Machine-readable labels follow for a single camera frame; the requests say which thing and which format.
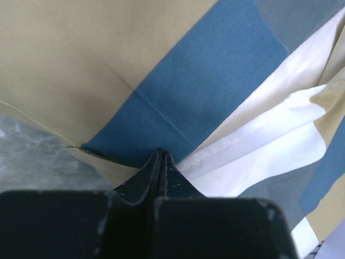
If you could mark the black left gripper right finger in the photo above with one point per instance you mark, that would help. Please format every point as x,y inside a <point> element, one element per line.
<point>191,225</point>

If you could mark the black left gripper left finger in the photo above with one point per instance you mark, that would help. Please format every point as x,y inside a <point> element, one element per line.
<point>82,224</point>

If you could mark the blue beige white pillowcase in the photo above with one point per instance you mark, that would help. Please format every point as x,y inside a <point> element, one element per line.
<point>247,96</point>

